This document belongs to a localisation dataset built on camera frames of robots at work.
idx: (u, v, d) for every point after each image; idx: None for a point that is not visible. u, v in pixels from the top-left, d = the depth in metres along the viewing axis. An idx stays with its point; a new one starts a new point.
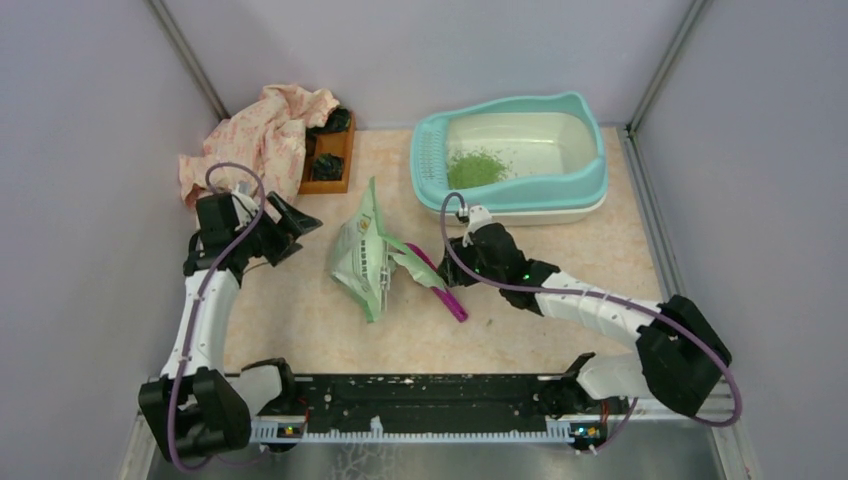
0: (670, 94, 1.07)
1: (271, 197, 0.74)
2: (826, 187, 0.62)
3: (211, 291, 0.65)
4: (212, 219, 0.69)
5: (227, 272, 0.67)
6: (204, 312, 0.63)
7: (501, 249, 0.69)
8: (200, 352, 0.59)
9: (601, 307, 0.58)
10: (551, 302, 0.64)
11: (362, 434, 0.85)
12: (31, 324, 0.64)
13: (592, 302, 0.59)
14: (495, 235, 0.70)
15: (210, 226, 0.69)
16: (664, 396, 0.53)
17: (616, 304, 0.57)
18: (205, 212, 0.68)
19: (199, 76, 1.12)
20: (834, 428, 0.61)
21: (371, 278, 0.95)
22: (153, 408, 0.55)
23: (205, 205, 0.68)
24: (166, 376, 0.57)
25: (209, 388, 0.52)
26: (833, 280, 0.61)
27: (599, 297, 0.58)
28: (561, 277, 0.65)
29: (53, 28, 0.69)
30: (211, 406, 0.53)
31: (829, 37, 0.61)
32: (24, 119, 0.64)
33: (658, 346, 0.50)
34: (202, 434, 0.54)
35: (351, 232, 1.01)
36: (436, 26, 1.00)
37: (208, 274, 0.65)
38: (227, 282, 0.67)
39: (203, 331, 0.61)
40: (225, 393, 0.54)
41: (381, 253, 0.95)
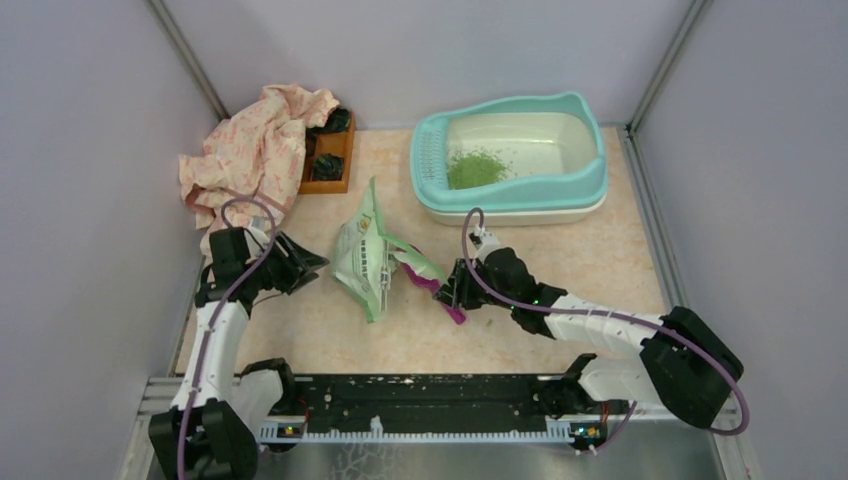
0: (671, 94, 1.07)
1: (280, 236, 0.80)
2: (826, 188, 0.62)
3: (221, 322, 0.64)
4: (224, 251, 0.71)
5: (237, 303, 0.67)
6: (215, 343, 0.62)
7: (515, 274, 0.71)
8: (209, 383, 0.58)
9: (606, 325, 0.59)
10: (559, 324, 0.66)
11: (362, 434, 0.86)
12: (30, 323, 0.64)
13: (598, 325, 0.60)
14: (508, 261, 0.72)
15: (221, 257, 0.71)
16: (678, 411, 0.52)
17: (617, 320, 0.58)
18: (218, 245, 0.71)
19: (198, 76, 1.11)
20: (834, 428, 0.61)
21: (371, 278, 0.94)
22: (162, 440, 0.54)
23: (219, 237, 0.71)
24: (176, 407, 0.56)
25: (219, 419, 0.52)
26: (834, 280, 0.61)
27: (604, 315, 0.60)
28: (569, 299, 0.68)
29: (52, 28, 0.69)
30: (220, 438, 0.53)
31: (830, 37, 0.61)
32: (23, 119, 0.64)
33: (663, 358, 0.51)
34: (209, 466, 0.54)
35: (352, 232, 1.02)
36: (436, 25, 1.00)
37: (218, 306, 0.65)
38: (236, 314, 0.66)
39: (213, 361, 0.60)
40: (234, 424, 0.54)
41: (380, 253, 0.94)
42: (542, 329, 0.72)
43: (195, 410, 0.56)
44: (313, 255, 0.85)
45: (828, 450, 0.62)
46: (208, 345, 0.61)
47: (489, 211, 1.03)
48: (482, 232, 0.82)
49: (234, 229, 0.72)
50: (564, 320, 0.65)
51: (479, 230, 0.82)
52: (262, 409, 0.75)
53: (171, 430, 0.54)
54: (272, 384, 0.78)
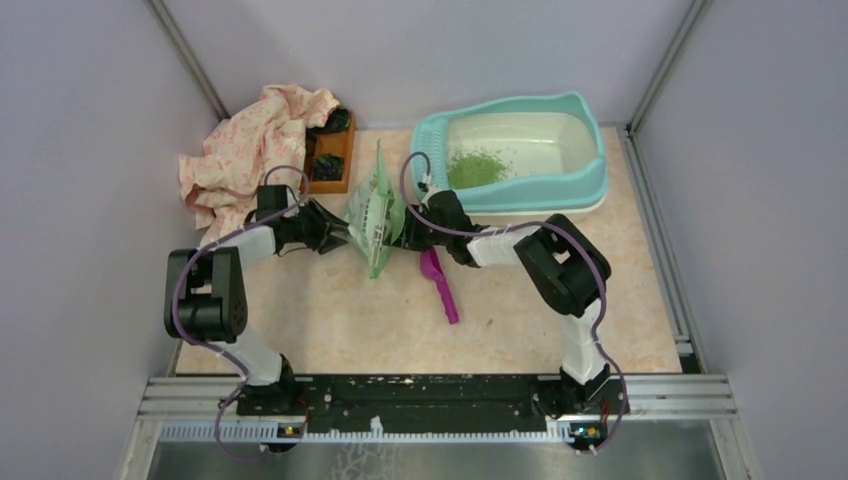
0: (670, 94, 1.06)
1: (310, 201, 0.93)
2: (827, 191, 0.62)
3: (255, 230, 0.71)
4: (266, 204, 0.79)
5: (269, 230, 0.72)
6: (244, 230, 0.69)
7: (449, 213, 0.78)
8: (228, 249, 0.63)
9: (504, 240, 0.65)
10: (478, 247, 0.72)
11: (362, 434, 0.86)
12: (29, 325, 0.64)
13: (490, 237, 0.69)
14: (445, 197, 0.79)
15: (263, 206, 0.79)
16: (548, 298, 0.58)
17: (513, 234, 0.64)
18: (262, 197, 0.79)
19: (199, 76, 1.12)
20: (833, 429, 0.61)
21: (368, 233, 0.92)
22: (174, 265, 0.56)
23: (265, 191, 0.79)
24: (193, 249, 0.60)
25: (229, 258, 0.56)
26: (834, 282, 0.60)
27: (504, 230, 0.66)
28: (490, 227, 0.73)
29: (52, 31, 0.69)
30: (224, 276, 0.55)
31: (830, 40, 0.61)
32: (23, 123, 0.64)
33: (529, 249, 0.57)
34: (202, 307, 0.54)
35: (364, 192, 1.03)
36: (436, 26, 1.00)
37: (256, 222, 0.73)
38: (266, 235, 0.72)
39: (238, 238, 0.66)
40: (239, 272, 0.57)
41: (380, 212, 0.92)
42: (471, 261, 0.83)
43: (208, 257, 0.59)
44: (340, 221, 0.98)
45: (828, 450, 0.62)
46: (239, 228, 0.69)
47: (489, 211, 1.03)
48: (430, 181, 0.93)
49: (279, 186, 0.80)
50: (483, 242, 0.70)
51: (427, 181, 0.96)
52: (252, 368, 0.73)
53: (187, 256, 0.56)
54: (271, 367, 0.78)
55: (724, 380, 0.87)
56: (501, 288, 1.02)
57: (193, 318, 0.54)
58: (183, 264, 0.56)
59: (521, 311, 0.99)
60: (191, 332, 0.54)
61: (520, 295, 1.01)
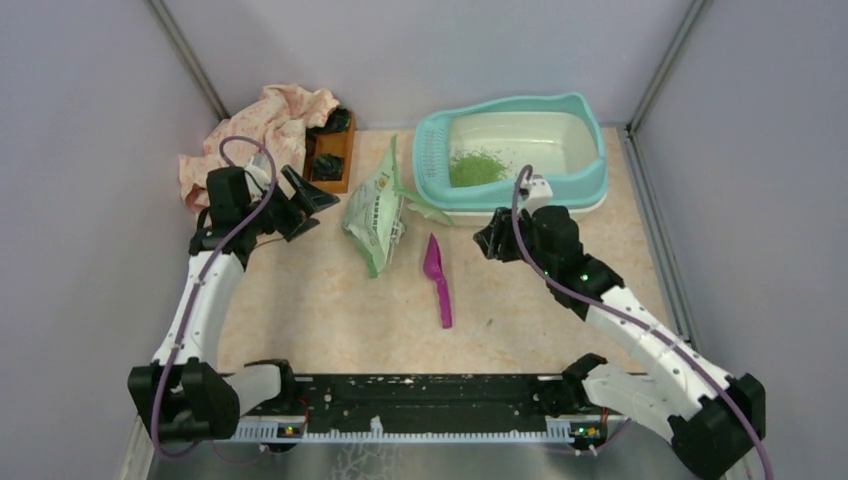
0: (670, 94, 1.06)
1: (286, 173, 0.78)
2: (826, 190, 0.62)
3: (212, 275, 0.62)
4: (222, 195, 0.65)
5: (231, 255, 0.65)
6: (203, 295, 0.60)
7: (564, 240, 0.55)
8: (193, 341, 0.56)
9: (663, 357, 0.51)
10: (604, 320, 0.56)
11: (362, 434, 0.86)
12: (30, 324, 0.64)
13: (637, 332, 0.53)
14: (569, 220, 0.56)
15: (218, 204, 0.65)
16: (686, 452, 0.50)
17: (681, 359, 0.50)
18: (215, 190, 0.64)
19: (198, 76, 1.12)
20: (832, 428, 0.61)
21: (381, 232, 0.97)
22: (141, 394, 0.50)
23: (217, 182, 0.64)
24: (157, 362, 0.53)
25: (198, 380, 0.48)
26: (832, 281, 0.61)
27: (667, 344, 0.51)
28: (624, 292, 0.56)
29: (52, 30, 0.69)
30: (198, 399, 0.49)
31: (829, 40, 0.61)
32: (23, 121, 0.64)
33: (714, 424, 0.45)
34: (189, 421, 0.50)
35: (369, 190, 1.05)
36: (436, 26, 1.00)
37: (211, 257, 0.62)
38: (229, 266, 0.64)
39: (199, 316, 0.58)
40: (213, 383, 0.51)
41: (393, 211, 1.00)
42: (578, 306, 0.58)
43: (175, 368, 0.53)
44: (321, 194, 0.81)
45: (827, 450, 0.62)
46: (196, 295, 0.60)
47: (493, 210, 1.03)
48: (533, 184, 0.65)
49: (233, 174, 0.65)
50: (622, 333, 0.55)
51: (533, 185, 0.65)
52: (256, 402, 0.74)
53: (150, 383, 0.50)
54: (270, 377, 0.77)
55: None
56: (501, 289, 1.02)
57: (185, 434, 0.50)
58: (150, 388, 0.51)
59: (521, 311, 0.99)
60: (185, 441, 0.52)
61: (521, 295, 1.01)
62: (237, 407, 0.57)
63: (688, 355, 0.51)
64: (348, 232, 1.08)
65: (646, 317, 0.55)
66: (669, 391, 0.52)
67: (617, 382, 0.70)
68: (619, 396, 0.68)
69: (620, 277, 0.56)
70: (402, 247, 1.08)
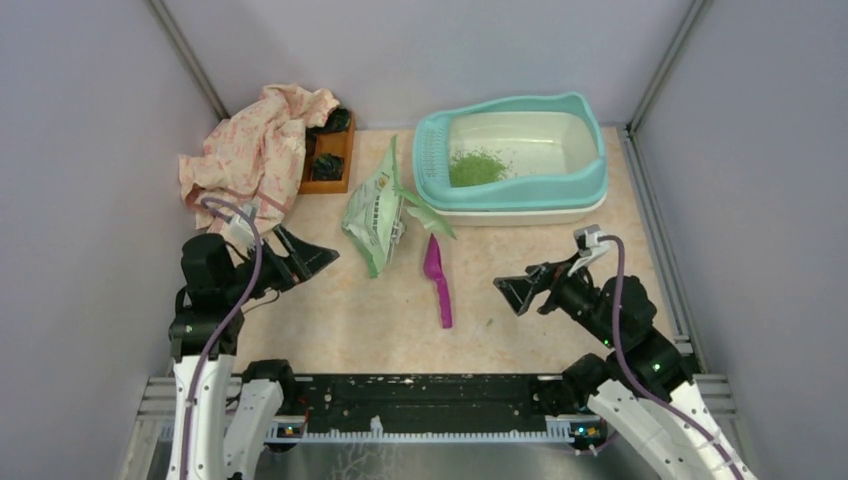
0: (670, 94, 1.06)
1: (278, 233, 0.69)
2: (826, 190, 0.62)
3: (203, 389, 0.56)
4: (200, 276, 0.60)
5: (219, 358, 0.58)
6: (198, 418, 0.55)
7: (644, 323, 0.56)
8: (197, 477, 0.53)
9: (718, 470, 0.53)
10: (665, 414, 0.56)
11: (362, 434, 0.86)
12: (30, 323, 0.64)
13: (699, 439, 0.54)
14: (641, 302, 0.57)
15: (197, 284, 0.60)
16: None
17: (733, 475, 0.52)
18: (195, 273, 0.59)
19: (198, 75, 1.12)
20: (831, 429, 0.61)
21: (381, 232, 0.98)
22: None
23: (193, 262, 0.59)
24: None
25: None
26: (831, 280, 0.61)
27: (725, 459, 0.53)
28: (693, 393, 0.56)
29: (51, 29, 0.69)
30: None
31: (829, 38, 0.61)
32: (23, 120, 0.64)
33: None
34: None
35: (369, 190, 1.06)
36: (436, 25, 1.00)
37: (197, 370, 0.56)
38: (220, 371, 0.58)
39: (199, 446, 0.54)
40: None
41: (394, 210, 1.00)
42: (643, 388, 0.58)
43: None
44: (318, 253, 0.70)
45: (826, 450, 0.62)
46: (191, 421, 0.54)
47: (505, 210, 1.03)
48: (596, 249, 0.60)
49: (210, 250, 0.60)
50: (681, 430, 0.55)
51: (600, 251, 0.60)
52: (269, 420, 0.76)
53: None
54: (270, 400, 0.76)
55: (723, 380, 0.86)
56: None
57: None
58: None
59: (521, 311, 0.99)
60: None
61: None
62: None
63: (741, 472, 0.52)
64: (348, 231, 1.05)
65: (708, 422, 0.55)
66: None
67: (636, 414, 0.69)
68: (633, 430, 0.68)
69: (689, 374, 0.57)
70: (402, 247, 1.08)
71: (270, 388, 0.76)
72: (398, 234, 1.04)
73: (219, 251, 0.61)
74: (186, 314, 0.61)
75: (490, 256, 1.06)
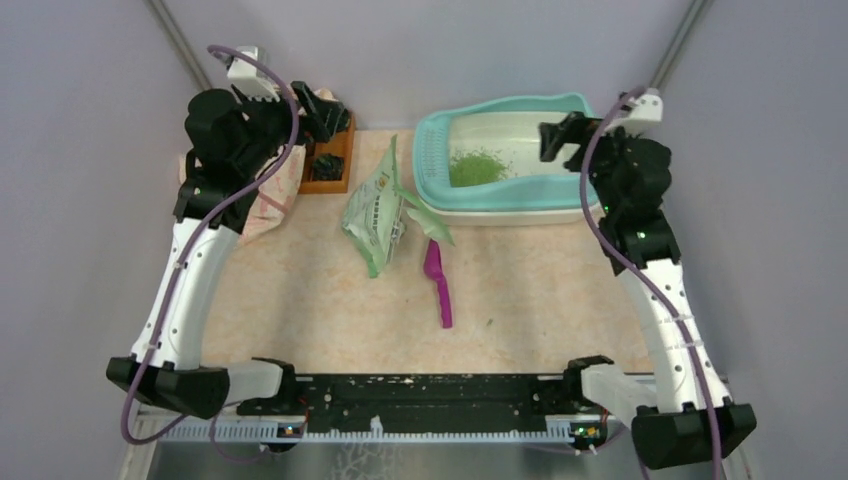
0: (670, 94, 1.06)
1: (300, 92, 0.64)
2: (826, 191, 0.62)
3: (196, 256, 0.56)
4: (209, 143, 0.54)
5: (219, 231, 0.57)
6: (185, 281, 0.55)
7: (649, 188, 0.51)
8: (169, 340, 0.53)
9: (673, 349, 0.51)
10: (635, 287, 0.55)
11: (362, 434, 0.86)
12: (32, 325, 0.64)
13: (662, 314, 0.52)
14: (663, 169, 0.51)
15: (205, 151, 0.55)
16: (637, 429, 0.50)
17: (688, 358, 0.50)
18: (199, 140, 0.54)
19: (198, 75, 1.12)
20: (832, 428, 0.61)
21: (380, 232, 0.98)
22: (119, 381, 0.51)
23: (196, 127, 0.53)
24: (137, 355, 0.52)
25: (175, 379, 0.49)
26: (831, 281, 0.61)
27: (685, 340, 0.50)
28: (673, 269, 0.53)
29: (52, 31, 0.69)
30: (177, 399, 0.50)
31: (829, 40, 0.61)
32: (24, 122, 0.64)
33: (682, 426, 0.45)
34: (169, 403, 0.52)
35: (369, 190, 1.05)
36: (436, 26, 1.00)
37: (194, 236, 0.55)
38: (216, 244, 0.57)
39: (178, 309, 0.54)
40: (190, 381, 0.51)
41: (394, 210, 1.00)
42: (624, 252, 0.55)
43: (152, 368, 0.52)
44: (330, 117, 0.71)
45: (826, 450, 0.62)
46: (177, 281, 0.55)
47: (504, 210, 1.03)
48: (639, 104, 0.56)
49: (218, 114, 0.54)
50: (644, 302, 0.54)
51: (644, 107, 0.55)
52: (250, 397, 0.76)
53: (126, 377, 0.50)
54: (270, 377, 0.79)
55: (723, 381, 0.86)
56: (501, 289, 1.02)
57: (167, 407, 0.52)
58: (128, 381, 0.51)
59: (521, 311, 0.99)
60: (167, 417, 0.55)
61: (520, 295, 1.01)
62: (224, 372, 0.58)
63: (699, 358, 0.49)
64: (347, 232, 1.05)
65: (681, 304, 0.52)
66: (659, 382, 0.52)
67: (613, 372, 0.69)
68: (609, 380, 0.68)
69: (675, 253, 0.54)
70: (402, 247, 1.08)
71: (274, 371, 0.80)
72: (398, 234, 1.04)
73: (228, 113, 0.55)
74: (197, 178, 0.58)
75: (490, 255, 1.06)
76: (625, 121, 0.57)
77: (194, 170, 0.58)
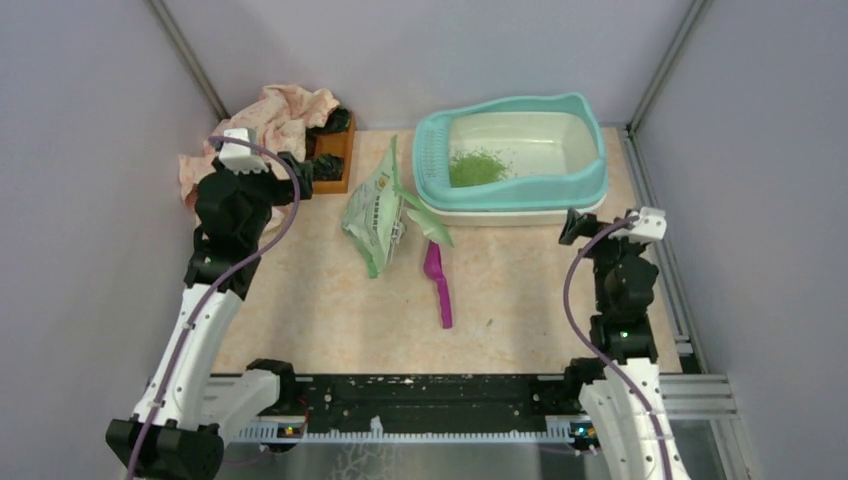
0: (670, 94, 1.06)
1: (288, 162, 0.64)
2: (826, 190, 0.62)
3: (204, 317, 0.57)
4: (216, 220, 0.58)
5: (228, 292, 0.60)
6: (192, 342, 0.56)
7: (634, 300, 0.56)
8: (173, 399, 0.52)
9: (646, 440, 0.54)
10: (616, 381, 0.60)
11: (362, 434, 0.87)
12: (31, 324, 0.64)
13: (638, 407, 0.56)
14: (649, 285, 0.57)
15: (213, 227, 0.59)
16: None
17: (658, 448, 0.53)
18: (206, 217, 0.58)
19: (198, 76, 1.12)
20: (832, 428, 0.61)
21: (380, 232, 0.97)
22: (117, 446, 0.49)
23: (206, 207, 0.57)
24: (136, 417, 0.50)
25: (176, 436, 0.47)
26: (832, 280, 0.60)
27: (657, 432, 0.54)
28: (649, 367, 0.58)
29: (51, 30, 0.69)
30: (174, 461, 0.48)
31: (829, 38, 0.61)
32: (23, 120, 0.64)
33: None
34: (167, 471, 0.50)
35: (369, 190, 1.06)
36: (436, 26, 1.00)
37: (204, 296, 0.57)
38: (224, 305, 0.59)
39: (183, 369, 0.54)
40: (191, 440, 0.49)
41: (394, 211, 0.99)
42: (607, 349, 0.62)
43: (153, 428, 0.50)
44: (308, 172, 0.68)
45: (828, 450, 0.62)
46: (184, 342, 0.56)
47: (502, 210, 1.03)
48: (641, 221, 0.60)
49: (225, 195, 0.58)
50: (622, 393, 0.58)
51: (647, 227, 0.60)
52: (254, 411, 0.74)
53: (126, 439, 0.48)
54: (269, 388, 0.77)
55: (724, 380, 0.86)
56: (501, 289, 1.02)
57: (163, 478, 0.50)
58: (128, 445, 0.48)
59: (521, 311, 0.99)
60: None
61: (521, 295, 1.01)
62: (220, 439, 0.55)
63: (668, 449, 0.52)
64: (348, 231, 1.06)
65: (655, 399, 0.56)
66: (635, 473, 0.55)
67: (601, 388, 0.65)
68: (599, 408, 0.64)
69: (653, 353, 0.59)
70: (402, 247, 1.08)
71: (269, 379, 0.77)
72: (398, 234, 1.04)
73: (233, 193, 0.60)
74: (204, 249, 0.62)
75: (490, 256, 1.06)
76: (628, 234, 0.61)
77: (201, 242, 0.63)
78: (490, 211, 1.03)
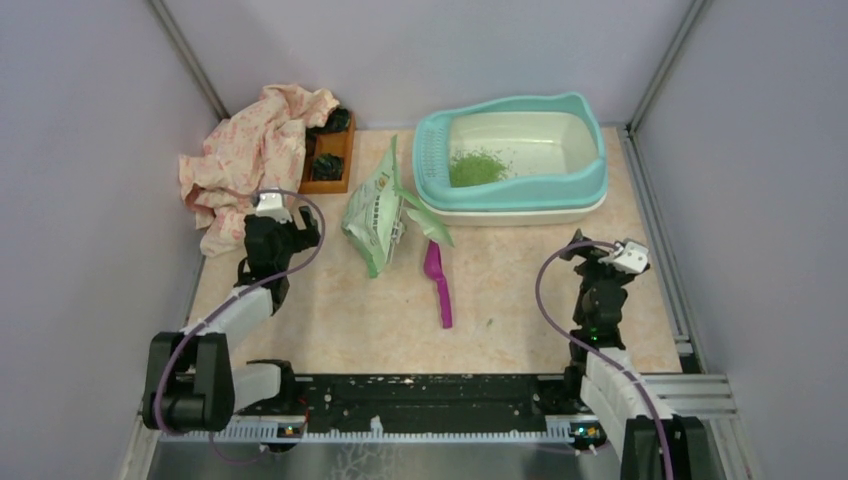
0: (670, 94, 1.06)
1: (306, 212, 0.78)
2: (826, 190, 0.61)
3: (248, 296, 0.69)
4: (259, 252, 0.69)
5: (265, 290, 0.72)
6: (237, 303, 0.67)
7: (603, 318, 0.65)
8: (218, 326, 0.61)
9: (626, 387, 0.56)
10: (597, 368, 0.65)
11: (362, 434, 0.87)
12: (29, 324, 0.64)
13: (613, 372, 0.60)
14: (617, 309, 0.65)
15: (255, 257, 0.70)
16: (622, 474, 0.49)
17: (637, 390, 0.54)
18: (252, 249, 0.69)
19: (198, 76, 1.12)
20: (832, 428, 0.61)
21: (380, 233, 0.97)
22: (158, 353, 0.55)
23: (253, 242, 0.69)
24: (181, 332, 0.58)
25: (213, 348, 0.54)
26: (833, 279, 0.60)
27: (632, 381, 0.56)
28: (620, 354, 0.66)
29: (50, 30, 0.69)
30: (206, 368, 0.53)
31: (829, 38, 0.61)
32: (21, 120, 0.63)
33: (640, 443, 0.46)
34: (183, 399, 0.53)
35: (369, 190, 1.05)
36: (436, 25, 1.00)
37: (252, 285, 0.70)
38: (261, 300, 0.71)
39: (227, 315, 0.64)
40: (223, 362, 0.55)
41: (394, 210, 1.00)
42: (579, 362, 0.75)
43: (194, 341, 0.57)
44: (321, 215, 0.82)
45: (829, 450, 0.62)
46: (231, 302, 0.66)
47: (503, 211, 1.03)
48: (622, 252, 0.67)
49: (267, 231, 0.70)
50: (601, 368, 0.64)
51: (625, 257, 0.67)
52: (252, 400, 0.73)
53: (169, 345, 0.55)
54: (269, 380, 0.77)
55: (724, 380, 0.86)
56: (501, 289, 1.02)
57: (174, 410, 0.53)
58: (167, 353, 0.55)
59: (521, 311, 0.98)
60: (170, 424, 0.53)
61: (520, 295, 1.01)
62: (233, 405, 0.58)
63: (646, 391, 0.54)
64: (347, 231, 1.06)
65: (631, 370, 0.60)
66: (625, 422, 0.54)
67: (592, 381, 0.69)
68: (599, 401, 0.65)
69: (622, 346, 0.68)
70: (402, 247, 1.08)
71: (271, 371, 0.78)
72: (398, 234, 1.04)
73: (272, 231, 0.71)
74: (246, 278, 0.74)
75: (490, 255, 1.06)
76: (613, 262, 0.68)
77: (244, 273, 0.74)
78: (490, 211, 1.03)
